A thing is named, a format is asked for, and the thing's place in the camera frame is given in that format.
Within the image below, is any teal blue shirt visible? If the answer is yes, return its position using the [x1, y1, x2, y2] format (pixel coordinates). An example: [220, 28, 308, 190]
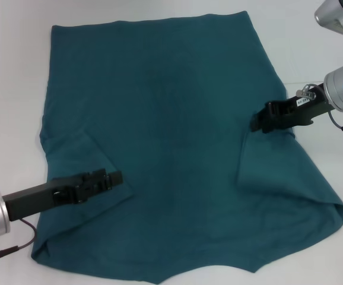
[30, 11, 343, 284]

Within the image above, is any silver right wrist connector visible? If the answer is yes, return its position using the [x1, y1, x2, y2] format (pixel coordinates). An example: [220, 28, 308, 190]
[296, 84, 317, 100]

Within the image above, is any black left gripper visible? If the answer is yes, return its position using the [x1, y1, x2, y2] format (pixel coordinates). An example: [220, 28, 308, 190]
[2, 169, 123, 222]

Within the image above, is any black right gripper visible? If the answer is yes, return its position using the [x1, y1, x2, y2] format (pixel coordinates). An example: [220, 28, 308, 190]
[250, 88, 337, 134]

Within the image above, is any dark left wrist cable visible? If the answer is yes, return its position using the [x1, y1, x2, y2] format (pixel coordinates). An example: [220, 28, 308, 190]
[0, 218, 39, 258]

